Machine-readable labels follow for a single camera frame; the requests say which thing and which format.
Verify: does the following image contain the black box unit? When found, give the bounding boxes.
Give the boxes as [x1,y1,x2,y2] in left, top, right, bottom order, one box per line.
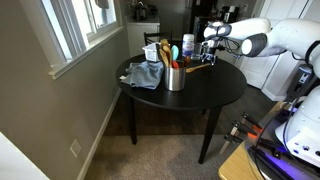
[285,63,318,103]

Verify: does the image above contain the black dining chair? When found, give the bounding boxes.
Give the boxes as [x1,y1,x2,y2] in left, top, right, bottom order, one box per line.
[143,30,174,46]

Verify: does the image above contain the black round table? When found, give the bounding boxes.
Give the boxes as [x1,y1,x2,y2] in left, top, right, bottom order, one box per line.
[115,53,248,165]

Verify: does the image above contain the dark brown wooden spoon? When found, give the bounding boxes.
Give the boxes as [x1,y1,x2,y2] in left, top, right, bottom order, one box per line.
[183,55,192,68]

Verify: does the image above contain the clear plastic jar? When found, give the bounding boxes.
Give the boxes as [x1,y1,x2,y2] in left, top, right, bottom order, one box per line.
[181,33,196,58]

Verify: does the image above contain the white plastic basket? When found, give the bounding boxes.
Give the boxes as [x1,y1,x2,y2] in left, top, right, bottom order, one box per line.
[142,41,162,63]

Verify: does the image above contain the white panel door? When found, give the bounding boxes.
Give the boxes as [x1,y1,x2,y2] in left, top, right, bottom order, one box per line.
[239,0,313,90]

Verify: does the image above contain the orange-handled bar clamp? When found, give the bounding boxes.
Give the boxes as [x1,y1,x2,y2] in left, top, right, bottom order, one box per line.
[219,133,246,155]
[231,120,259,140]
[240,112,264,134]

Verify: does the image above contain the clear glass mug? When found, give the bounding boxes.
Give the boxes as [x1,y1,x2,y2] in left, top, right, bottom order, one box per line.
[191,42,205,62]

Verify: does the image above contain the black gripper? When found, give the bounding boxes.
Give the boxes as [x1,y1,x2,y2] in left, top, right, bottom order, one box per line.
[201,39,220,67]

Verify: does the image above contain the black coffee machine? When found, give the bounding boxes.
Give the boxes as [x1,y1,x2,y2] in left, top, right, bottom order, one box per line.
[219,4,240,24]

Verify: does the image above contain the wooden robot platform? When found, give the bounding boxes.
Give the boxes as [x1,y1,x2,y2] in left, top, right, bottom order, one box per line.
[218,101,320,180]

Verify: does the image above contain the white kitchen cabinet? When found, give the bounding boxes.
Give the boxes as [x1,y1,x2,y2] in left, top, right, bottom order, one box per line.
[125,16,161,58]

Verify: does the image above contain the white furniture block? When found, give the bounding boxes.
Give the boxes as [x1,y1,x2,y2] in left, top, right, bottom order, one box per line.
[0,131,51,180]

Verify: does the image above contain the white wall vent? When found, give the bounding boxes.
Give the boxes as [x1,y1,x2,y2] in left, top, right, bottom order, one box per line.
[69,138,83,158]

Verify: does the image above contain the teal silicone spatula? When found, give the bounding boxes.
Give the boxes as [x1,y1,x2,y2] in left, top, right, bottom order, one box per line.
[170,44,180,68]

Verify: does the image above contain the silver metal utensil cup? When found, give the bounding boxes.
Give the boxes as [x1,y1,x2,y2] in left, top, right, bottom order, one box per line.
[163,61,187,92]

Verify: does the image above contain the blue-gray cloth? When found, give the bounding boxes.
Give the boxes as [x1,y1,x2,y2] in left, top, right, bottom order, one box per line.
[120,60,165,90]

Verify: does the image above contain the white-framed window by table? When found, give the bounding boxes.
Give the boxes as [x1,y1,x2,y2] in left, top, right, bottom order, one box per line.
[19,0,125,80]

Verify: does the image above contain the light wooden spatula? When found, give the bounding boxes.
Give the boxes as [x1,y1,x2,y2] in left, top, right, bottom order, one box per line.
[185,63,212,74]

